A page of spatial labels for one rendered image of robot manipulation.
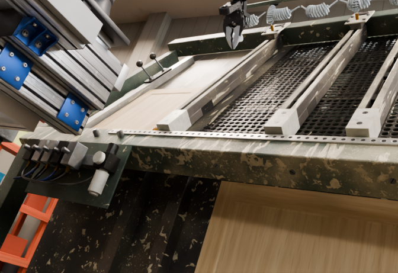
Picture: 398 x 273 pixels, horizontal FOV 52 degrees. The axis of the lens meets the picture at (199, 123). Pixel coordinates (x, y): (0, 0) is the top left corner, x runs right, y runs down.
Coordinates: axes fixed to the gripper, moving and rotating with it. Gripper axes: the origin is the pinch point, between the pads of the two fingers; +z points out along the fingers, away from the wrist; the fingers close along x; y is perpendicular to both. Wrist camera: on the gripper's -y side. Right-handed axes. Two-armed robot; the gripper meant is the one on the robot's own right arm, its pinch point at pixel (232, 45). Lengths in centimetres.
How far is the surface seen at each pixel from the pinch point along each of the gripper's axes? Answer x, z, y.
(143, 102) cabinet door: 54, 23, 13
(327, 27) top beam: -18, -22, 71
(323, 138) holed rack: -45, 33, -29
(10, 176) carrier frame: 91, 61, -31
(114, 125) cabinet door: 52, 35, -9
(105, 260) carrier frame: 32, 86, -30
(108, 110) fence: 65, 29, 1
